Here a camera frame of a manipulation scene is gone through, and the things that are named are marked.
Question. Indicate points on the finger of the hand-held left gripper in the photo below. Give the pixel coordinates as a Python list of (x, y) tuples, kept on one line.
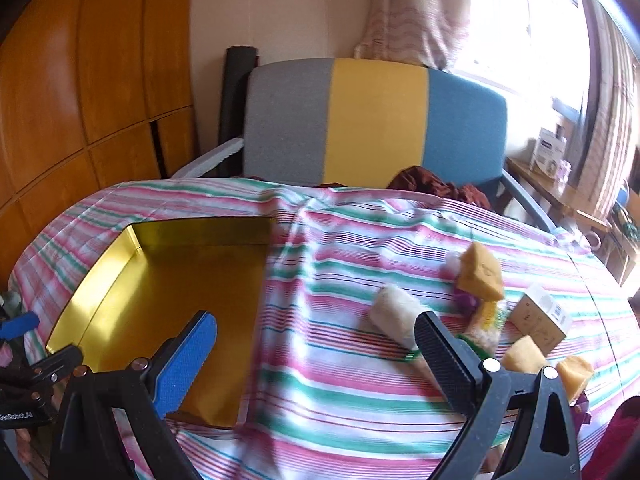
[(50, 365), (20, 325)]

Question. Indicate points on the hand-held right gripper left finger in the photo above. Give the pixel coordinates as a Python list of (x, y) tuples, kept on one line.
[(185, 360)]

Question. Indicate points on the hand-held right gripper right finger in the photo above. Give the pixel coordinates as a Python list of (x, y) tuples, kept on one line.
[(445, 365)]

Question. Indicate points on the white roll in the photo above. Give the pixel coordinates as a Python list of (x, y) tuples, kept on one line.
[(392, 312)]

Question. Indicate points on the yellow sponge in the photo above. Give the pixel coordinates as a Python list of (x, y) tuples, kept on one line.
[(575, 375), (522, 355), (480, 270)]

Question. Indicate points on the golden tin box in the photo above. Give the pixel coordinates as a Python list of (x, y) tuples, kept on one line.
[(150, 285)]

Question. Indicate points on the beige carton box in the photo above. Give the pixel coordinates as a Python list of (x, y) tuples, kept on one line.
[(537, 322)]

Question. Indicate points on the striped tablecloth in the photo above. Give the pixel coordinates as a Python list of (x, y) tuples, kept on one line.
[(350, 385)]

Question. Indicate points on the dark red cloth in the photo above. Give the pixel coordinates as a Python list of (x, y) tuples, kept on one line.
[(425, 182)]

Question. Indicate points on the red garment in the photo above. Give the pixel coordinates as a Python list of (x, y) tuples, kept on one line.
[(617, 440)]

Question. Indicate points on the wooden shelf unit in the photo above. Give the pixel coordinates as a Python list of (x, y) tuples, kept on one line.
[(620, 255)]

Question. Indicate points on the wooden side table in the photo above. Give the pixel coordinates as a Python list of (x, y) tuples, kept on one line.
[(550, 185)]

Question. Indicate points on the pink jar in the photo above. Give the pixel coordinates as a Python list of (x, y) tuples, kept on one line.
[(563, 168)]

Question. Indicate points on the white carton box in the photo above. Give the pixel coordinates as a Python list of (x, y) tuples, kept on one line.
[(547, 152)]

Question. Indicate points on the grey yellow blue chair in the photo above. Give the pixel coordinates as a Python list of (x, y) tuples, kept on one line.
[(375, 120)]

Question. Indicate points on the black rolled mat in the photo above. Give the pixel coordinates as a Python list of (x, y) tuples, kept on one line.
[(235, 100)]

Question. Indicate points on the wooden wardrobe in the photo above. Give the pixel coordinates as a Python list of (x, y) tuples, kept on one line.
[(100, 60)]

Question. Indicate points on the pink patterned curtain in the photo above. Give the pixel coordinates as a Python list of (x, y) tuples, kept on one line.
[(410, 10), (610, 110)]

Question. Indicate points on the bright window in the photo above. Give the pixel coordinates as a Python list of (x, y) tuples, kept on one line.
[(525, 35)]

